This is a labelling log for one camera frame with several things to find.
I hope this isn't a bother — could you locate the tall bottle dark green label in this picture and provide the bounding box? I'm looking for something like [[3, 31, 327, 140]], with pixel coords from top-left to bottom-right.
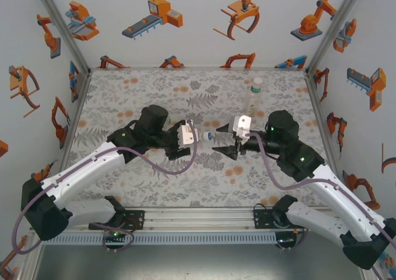
[[246, 83, 265, 117]]

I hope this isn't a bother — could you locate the floral patterned table mat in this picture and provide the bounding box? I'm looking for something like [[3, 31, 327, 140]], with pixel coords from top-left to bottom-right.
[[61, 69, 344, 208]]

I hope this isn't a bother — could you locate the grey metal panel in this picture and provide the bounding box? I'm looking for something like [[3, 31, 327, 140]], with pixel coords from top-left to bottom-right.
[[32, 244, 364, 280]]

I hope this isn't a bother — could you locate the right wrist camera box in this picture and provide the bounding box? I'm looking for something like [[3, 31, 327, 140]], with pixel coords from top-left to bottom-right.
[[232, 115, 252, 138]]

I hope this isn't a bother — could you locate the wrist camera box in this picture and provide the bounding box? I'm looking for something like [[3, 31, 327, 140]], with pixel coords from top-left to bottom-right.
[[232, 115, 252, 138], [178, 119, 199, 145]]

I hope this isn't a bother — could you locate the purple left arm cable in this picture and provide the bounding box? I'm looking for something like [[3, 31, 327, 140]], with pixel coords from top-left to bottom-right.
[[14, 122, 199, 255]]

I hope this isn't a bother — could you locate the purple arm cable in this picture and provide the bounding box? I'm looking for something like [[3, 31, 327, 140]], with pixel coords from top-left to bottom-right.
[[246, 130, 389, 280], [14, 122, 199, 255]]

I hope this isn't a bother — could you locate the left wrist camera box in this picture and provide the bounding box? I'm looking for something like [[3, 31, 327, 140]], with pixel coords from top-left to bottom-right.
[[178, 119, 199, 145]]

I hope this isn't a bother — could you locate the aluminium table edge rail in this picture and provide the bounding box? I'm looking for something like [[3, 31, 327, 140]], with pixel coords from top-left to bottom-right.
[[304, 69, 353, 206], [51, 69, 93, 208], [89, 66, 308, 72]]

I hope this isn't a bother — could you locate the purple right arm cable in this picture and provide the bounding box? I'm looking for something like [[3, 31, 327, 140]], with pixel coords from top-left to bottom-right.
[[246, 130, 389, 280]]

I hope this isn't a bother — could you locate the wide aluminium base rail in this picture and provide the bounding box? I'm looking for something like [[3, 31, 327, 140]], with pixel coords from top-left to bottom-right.
[[29, 206, 368, 234]]

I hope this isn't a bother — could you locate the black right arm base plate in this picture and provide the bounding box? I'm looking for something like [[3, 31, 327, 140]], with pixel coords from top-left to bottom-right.
[[252, 208, 310, 230]]

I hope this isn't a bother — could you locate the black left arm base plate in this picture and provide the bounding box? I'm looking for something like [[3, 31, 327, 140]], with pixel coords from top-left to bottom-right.
[[88, 210, 145, 231]]

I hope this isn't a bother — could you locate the slotted grey cable duct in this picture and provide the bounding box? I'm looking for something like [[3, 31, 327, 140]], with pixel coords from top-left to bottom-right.
[[41, 232, 277, 245]]

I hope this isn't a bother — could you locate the aluminium corner post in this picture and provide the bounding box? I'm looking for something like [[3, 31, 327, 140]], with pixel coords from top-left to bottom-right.
[[304, 0, 369, 76], [30, 0, 93, 77]]

